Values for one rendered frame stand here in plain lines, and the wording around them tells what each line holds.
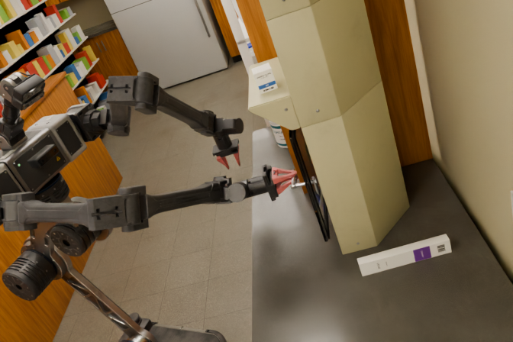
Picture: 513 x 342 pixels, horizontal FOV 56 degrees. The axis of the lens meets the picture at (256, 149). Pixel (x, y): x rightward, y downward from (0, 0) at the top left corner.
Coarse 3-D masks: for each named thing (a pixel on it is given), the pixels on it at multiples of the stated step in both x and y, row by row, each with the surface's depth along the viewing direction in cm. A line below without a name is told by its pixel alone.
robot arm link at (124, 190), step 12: (120, 192) 118; (132, 192) 118; (144, 192) 122; (168, 192) 131; (180, 192) 133; (192, 192) 137; (204, 192) 141; (216, 192) 146; (144, 204) 122; (156, 204) 124; (168, 204) 128; (180, 204) 132; (192, 204) 136; (144, 216) 122; (132, 228) 118
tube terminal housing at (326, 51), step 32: (320, 0) 113; (352, 0) 121; (288, 32) 114; (320, 32) 115; (352, 32) 123; (288, 64) 118; (320, 64) 118; (352, 64) 125; (320, 96) 123; (352, 96) 127; (384, 96) 138; (320, 128) 127; (352, 128) 129; (384, 128) 140; (320, 160) 132; (352, 160) 132; (384, 160) 143; (352, 192) 138; (384, 192) 146; (352, 224) 143; (384, 224) 148
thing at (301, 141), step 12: (300, 132) 147; (300, 144) 141; (300, 156) 136; (300, 168) 134; (312, 168) 154; (312, 192) 142; (312, 204) 141; (324, 216) 155; (324, 228) 149; (324, 240) 148
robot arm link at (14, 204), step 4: (16, 200) 133; (0, 204) 132; (4, 204) 132; (8, 204) 131; (12, 204) 131; (16, 204) 131; (0, 208) 132; (4, 208) 132; (8, 208) 131; (12, 208) 131; (16, 208) 131; (0, 212) 132; (4, 212) 132; (8, 212) 131; (12, 212) 131; (16, 212) 131; (0, 216) 132; (4, 216) 132; (8, 216) 131; (12, 216) 131; (16, 216) 131; (0, 220) 132; (4, 220) 132; (8, 220) 131; (12, 220) 131; (16, 220) 131
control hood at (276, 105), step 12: (276, 60) 147; (252, 72) 146; (276, 72) 139; (252, 84) 138; (252, 96) 130; (264, 96) 127; (276, 96) 125; (288, 96) 123; (252, 108) 124; (264, 108) 124; (276, 108) 124; (288, 108) 124; (276, 120) 126; (288, 120) 126
